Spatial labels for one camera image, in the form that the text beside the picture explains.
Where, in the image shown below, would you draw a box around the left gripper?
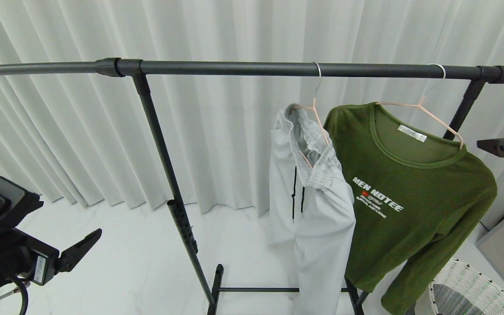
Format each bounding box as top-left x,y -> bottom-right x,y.
0,200 -> 103,299

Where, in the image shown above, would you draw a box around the pink clothes hanger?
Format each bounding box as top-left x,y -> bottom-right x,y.
376,64 -> 465,151
293,62 -> 332,169

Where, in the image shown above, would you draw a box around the green long-sleeved shirt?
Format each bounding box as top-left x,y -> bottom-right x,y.
324,102 -> 498,315

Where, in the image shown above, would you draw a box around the white laundry basket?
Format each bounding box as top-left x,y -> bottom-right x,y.
427,258 -> 504,315

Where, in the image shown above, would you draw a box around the black clothes rack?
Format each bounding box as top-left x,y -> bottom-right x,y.
0,57 -> 504,315

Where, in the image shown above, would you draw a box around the white curtain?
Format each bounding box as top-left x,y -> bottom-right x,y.
0,0 -> 504,219

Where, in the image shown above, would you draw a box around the pale grey trousers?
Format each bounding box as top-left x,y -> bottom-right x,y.
267,104 -> 357,315

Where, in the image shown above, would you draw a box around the black cable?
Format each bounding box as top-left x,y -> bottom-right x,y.
9,276 -> 30,315

